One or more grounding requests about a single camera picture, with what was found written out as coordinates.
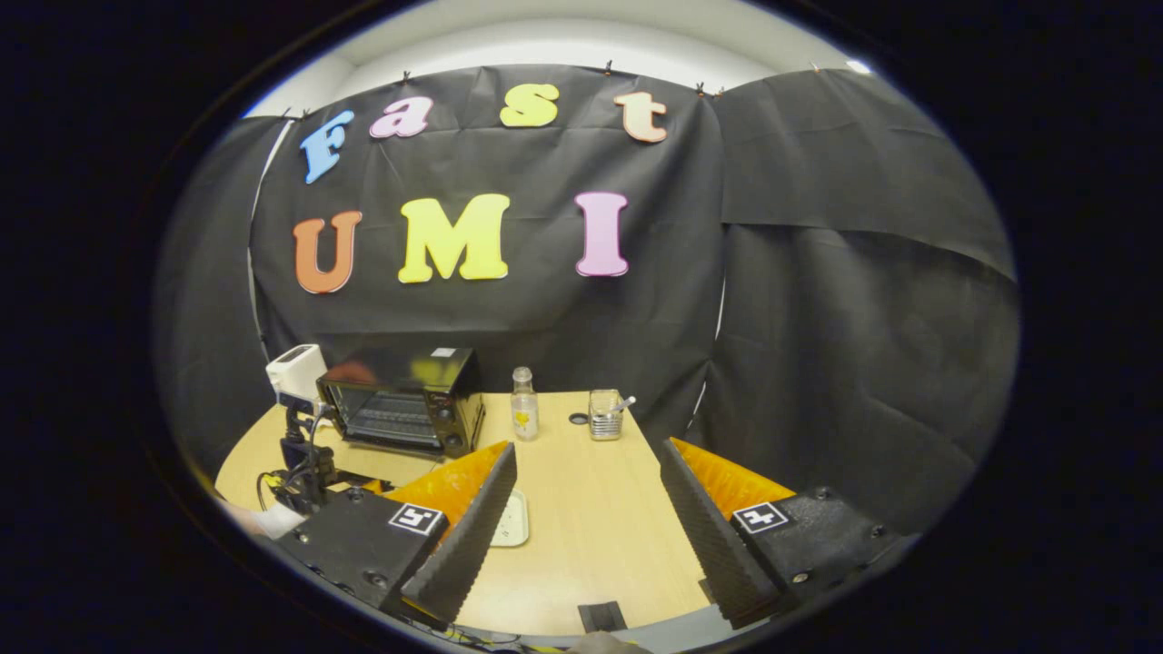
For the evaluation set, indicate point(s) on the pale food plate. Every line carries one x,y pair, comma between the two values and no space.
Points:
514,522

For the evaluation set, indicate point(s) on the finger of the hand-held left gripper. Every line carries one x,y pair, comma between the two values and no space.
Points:
363,481

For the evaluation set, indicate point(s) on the black electric oven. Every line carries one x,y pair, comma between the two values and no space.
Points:
459,409

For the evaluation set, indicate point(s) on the ceiling light panel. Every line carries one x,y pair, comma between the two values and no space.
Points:
859,66

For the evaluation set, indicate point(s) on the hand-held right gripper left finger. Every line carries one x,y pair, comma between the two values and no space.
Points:
468,536

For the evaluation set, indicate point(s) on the small black square block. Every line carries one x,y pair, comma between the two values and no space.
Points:
601,617

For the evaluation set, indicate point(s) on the white toaster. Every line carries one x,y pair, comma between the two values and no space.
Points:
295,368

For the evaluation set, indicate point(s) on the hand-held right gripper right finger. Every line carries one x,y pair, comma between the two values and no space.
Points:
713,536

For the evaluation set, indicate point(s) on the clear plastic bottle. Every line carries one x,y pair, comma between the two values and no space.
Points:
524,418

